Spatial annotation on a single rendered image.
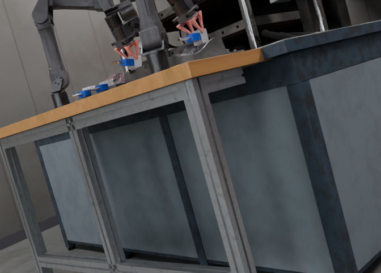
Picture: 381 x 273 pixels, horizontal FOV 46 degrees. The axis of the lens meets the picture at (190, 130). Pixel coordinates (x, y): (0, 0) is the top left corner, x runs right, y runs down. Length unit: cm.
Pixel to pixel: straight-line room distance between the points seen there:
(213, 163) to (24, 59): 303
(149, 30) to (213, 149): 49
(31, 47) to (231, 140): 276
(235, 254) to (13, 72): 302
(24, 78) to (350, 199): 302
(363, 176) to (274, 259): 41
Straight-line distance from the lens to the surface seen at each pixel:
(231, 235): 118
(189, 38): 175
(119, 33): 189
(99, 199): 157
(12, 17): 408
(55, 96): 189
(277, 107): 141
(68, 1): 192
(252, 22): 241
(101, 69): 438
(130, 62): 190
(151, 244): 217
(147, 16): 146
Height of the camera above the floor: 72
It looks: 4 degrees down
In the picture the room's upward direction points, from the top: 16 degrees counter-clockwise
